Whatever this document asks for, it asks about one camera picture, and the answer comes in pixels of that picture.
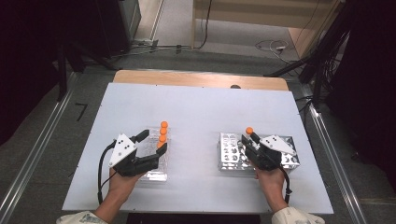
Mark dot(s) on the person's cream sleeve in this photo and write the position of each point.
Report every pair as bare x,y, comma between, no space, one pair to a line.
295,217
82,218

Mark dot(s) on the light wooden desk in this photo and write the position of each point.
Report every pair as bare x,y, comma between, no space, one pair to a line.
249,12

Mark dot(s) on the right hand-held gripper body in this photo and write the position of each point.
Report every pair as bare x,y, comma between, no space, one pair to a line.
267,157

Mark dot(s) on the person's right hand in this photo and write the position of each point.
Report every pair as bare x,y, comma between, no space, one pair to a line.
274,183

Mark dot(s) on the black metal stand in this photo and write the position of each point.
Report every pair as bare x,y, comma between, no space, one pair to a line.
62,71

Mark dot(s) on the person's left hand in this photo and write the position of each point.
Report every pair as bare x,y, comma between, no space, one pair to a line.
123,186

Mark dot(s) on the person's right cream sleeve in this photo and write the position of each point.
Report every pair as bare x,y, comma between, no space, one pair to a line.
295,217

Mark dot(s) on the white work board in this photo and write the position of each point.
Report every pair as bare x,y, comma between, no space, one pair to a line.
193,102

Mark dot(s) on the black round grommet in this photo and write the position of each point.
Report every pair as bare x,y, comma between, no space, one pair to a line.
235,86

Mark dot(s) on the dark cabinet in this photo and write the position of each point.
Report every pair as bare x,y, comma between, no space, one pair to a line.
115,25

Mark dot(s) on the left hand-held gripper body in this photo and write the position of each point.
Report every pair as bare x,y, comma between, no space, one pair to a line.
123,149

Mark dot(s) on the metal tube rack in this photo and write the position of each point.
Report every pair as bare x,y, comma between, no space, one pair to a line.
232,155

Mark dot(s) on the clear plastic tube rack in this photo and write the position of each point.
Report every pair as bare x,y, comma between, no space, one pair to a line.
149,147

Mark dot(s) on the person's left cream sleeve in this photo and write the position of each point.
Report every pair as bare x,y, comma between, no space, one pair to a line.
82,218

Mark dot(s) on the wooden table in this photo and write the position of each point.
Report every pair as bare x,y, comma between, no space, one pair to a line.
186,79

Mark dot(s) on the aluminium floor rail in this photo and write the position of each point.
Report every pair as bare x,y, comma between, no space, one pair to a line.
330,140
37,146

